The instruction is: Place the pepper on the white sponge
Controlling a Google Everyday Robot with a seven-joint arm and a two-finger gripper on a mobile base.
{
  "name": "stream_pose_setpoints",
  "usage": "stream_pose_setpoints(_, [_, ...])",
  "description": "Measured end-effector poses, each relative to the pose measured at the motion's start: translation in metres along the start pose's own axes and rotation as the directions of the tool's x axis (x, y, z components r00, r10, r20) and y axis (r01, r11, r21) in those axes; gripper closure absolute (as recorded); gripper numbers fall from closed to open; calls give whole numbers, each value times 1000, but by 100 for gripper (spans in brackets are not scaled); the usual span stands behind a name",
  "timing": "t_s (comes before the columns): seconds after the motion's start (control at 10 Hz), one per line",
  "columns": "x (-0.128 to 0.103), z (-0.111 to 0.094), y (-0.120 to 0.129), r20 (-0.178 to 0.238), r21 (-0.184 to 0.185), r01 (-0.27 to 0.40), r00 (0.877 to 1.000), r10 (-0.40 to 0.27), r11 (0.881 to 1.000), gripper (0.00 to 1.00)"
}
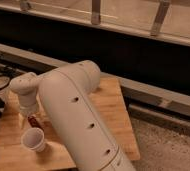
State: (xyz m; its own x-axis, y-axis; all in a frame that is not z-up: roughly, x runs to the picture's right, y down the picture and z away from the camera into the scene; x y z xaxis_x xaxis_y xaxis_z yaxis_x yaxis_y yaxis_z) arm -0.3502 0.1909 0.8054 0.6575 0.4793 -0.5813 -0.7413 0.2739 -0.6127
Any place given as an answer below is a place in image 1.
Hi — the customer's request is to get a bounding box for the metal window railing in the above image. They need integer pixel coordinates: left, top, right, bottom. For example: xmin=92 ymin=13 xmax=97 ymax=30
xmin=0 ymin=0 xmax=190 ymax=46

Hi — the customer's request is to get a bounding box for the white paper cup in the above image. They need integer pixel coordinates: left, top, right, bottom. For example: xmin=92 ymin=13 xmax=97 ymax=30
xmin=21 ymin=127 xmax=46 ymax=152

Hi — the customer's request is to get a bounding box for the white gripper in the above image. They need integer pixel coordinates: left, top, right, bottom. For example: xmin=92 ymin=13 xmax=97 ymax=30
xmin=18 ymin=103 xmax=43 ymax=129

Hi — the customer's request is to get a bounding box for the wooden board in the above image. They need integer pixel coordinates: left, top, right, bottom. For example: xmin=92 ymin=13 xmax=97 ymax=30
xmin=0 ymin=77 xmax=140 ymax=171

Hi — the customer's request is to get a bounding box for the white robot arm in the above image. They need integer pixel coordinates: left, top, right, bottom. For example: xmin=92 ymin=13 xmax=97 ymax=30
xmin=10 ymin=60 xmax=136 ymax=171

